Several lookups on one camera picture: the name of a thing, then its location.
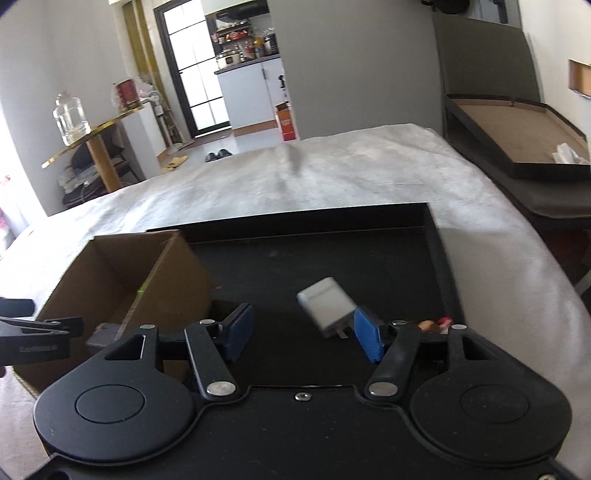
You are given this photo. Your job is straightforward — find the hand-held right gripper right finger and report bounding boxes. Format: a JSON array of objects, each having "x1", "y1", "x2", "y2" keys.
[{"x1": 353, "y1": 305, "x2": 502, "y2": 400}]

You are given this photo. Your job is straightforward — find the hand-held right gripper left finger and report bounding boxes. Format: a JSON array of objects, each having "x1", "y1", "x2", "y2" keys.
[{"x1": 104, "y1": 302, "x2": 256, "y2": 400}]

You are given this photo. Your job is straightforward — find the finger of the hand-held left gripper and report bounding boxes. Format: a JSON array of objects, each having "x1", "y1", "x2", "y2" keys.
[
  {"x1": 0, "y1": 315, "x2": 85, "y2": 337},
  {"x1": 0, "y1": 298, "x2": 36, "y2": 318}
]

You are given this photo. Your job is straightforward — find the white plug charger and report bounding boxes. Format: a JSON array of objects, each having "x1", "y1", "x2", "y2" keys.
[{"x1": 297, "y1": 277, "x2": 357, "y2": 341}]

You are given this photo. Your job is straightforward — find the cardboard box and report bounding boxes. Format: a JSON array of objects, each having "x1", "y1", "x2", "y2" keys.
[{"x1": 9, "y1": 229, "x2": 218, "y2": 398}]

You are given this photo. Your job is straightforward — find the black shallow tray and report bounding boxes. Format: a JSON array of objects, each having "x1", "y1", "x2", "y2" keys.
[{"x1": 145, "y1": 202, "x2": 467, "y2": 388}]

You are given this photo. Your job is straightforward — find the small brown figurine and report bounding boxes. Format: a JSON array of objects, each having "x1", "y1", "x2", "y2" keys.
[{"x1": 418, "y1": 316, "x2": 453, "y2": 334}]

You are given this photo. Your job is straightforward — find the black chair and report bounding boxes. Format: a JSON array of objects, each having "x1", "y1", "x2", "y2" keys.
[{"x1": 60, "y1": 134, "x2": 139, "y2": 208}]

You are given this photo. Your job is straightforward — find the gold rimmed round table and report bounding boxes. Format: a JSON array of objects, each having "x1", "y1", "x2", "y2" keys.
[{"x1": 41, "y1": 102, "x2": 153, "y2": 192}]

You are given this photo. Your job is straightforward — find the clear glass bottle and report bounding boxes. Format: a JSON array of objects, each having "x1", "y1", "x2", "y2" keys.
[{"x1": 53, "y1": 91, "x2": 92, "y2": 146}]

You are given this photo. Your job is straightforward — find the red cardboard carton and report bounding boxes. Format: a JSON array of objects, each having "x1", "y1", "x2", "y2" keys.
[{"x1": 274, "y1": 102, "x2": 297, "y2": 142}]

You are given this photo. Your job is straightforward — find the white kitchen cabinet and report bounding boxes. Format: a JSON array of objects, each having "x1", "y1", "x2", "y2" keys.
[{"x1": 215, "y1": 54, "x2": 284, "y2": 137}]

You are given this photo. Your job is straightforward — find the black tray with brown bottom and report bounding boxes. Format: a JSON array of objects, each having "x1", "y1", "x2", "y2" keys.
[{"x1": 444, "y1": 93, "x2": 591, "y2": 180}]

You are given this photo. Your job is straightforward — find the white crumpled tissue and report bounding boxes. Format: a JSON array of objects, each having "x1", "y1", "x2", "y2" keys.
[{"x1": 551, "y1": 143, "x2": 589, "y2": 164}]

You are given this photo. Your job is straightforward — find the black framed glass door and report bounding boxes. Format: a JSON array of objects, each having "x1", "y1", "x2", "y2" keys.
[{"x1": 154, "y1": 0, "x2": 234, "y2": 139}]

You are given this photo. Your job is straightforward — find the black hanging clothes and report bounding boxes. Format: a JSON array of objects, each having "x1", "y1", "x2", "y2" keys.
[{"x1": 422, "y1": 0, "x2": 472, "y2": 14}]

